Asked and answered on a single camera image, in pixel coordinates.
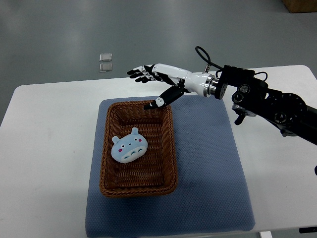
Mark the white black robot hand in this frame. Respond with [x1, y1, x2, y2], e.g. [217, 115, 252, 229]
[127, 63, 217, 110]

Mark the blue plush toy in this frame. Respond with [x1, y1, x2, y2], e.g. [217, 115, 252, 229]
[111, 127, 148, 164]

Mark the lower metal floor plate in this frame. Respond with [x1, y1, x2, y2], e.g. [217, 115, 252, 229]
[99, 63, 113, 72]

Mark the black cable loop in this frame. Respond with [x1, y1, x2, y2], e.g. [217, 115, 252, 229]
[195, 46, 268, 80]

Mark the brown cardboard box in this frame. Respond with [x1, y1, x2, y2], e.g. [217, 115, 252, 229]
[282, 0, 317, 13]

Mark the brown wicker basket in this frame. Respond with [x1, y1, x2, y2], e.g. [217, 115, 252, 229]
[100, 100, 178, 198]

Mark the metal floor plate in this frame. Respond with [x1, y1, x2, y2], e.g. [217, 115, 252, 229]
[99, 63, 113, 72]
[99, 53, 112, 62]

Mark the black table bracket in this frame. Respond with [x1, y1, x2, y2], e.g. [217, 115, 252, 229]
[299, 227, 317, 234]

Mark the upper metal floor plate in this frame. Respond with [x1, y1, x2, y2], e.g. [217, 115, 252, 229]
[99, 53, 112, 62]

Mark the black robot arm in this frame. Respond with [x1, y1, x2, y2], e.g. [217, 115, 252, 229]
[211, 65, 317, 144]

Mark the blue fabric mat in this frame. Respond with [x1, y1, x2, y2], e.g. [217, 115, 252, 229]
[85, 95, 255, 238]

